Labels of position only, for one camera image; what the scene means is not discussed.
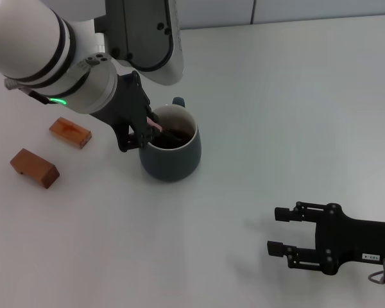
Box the dark coffee liquid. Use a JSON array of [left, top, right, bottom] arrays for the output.
[[150, 126, 193, 150]]

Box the grey ceramic cup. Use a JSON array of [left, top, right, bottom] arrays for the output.
[[138, 96, 202, 183]]

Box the dark brown wooden rest block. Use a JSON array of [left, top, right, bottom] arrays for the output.
[[10, 148, 60, 190]]

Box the flat orange wooden rest block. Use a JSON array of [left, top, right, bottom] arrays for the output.
[[49, 117, 92, 150]]

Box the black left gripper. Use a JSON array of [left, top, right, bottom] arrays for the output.
[[89, 71, 161, 152]]

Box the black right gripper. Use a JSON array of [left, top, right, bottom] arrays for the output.
[[266, 201, 385, 276]]

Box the pink handled metal spoon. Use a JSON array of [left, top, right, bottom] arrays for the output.
[[146, 117, 180, 142]]

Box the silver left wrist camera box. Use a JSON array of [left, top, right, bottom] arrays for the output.
[[94, 0, 184, 86]]

